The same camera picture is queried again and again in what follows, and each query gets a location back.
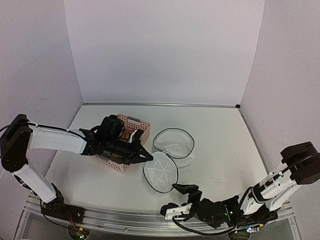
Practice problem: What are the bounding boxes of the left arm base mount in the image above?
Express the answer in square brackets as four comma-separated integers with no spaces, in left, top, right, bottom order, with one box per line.
[41,189,85,224]

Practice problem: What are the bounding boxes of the pink perforated plastic basket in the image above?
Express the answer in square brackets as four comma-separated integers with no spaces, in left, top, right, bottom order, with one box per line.
[90,113,154,173]

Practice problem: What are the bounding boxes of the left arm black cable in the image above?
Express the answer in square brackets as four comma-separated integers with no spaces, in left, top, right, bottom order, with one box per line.
[0,119,86,141]

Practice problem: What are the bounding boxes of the aluminium front rail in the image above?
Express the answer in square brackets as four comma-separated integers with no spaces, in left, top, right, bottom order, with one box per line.
[23,202,293,232]

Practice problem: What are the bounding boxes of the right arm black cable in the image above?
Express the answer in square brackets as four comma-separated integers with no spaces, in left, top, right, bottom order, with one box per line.
[172,186,253,237]

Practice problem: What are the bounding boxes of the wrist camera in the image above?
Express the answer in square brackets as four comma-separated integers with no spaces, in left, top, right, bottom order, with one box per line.
[127,129,144,143]
[160,202,193,220]

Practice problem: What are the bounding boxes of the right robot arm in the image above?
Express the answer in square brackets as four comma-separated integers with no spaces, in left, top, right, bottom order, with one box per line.
[164,141,320,229]

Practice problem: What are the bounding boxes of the white mesh laundry bag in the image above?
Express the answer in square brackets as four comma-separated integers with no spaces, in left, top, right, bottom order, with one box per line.
[142,127,196,194]

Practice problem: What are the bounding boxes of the orange bra black straps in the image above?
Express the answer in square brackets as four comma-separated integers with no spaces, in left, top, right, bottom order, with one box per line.
[109,128,137,158]

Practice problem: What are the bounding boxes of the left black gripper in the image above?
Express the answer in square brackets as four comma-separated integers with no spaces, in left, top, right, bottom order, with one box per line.
[105,136,154,166]

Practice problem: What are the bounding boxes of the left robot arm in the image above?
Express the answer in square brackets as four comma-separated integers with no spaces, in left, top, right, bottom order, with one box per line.
[0,114,154,219]

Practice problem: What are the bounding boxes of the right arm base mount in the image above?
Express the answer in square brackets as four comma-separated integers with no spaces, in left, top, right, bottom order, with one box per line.
[236,210,278,229]

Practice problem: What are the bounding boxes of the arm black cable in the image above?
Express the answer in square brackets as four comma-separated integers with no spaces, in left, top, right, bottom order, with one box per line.
[0,119,86,141]
[172,186,253,237]

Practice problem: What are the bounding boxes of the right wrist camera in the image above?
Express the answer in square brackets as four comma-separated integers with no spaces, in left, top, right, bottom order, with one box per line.
[160,202,193,220]

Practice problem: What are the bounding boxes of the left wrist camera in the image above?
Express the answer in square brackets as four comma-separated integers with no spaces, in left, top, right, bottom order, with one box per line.
[127,129,144,143]

